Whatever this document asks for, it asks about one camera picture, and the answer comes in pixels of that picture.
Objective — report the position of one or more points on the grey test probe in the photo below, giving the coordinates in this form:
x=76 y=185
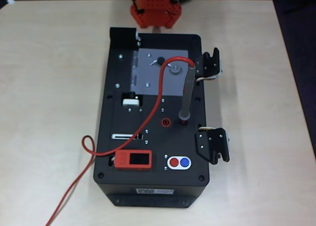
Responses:
x=188 y=92

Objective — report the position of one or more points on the white slot slider bar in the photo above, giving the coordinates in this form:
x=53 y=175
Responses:
x=118 y=136

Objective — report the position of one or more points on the red robot arm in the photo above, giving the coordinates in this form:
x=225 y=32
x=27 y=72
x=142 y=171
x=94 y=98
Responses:
x=155 y=11

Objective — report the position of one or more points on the grey metal lid plate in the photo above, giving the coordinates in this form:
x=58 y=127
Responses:
x=148 y=72

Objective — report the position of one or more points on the blue push button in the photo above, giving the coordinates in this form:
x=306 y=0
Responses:
x=185 y=162

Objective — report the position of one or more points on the red display module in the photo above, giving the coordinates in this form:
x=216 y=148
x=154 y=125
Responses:
x=122 y=160

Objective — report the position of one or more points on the black task board box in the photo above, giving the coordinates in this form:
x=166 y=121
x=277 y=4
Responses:
x=153 y=179

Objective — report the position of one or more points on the red push button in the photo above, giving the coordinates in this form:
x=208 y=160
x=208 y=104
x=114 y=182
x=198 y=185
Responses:
x=174 y=162

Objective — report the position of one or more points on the red and blue buttons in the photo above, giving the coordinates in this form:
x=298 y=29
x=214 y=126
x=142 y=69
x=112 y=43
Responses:
x=169 y=162

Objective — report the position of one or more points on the white barcode label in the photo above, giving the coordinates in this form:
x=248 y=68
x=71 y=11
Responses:
x=155 y=191

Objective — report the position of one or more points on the white slider knob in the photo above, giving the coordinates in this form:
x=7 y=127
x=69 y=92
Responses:
x=130 y=102

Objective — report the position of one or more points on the small white plastic clip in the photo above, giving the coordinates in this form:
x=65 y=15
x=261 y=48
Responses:
x=11 y=1

